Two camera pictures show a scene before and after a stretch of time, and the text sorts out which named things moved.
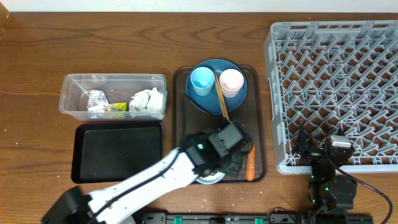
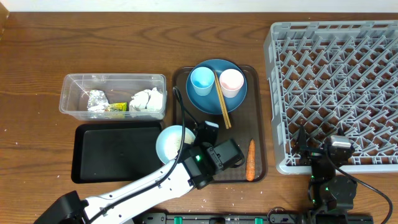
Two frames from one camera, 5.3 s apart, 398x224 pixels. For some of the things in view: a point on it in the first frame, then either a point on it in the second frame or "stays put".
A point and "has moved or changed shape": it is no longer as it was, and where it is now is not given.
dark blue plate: [211, 104] stays put
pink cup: [231, 81] stays put
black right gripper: [301, 146] stays put
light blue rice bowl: [211, 179] has moved or changed shape
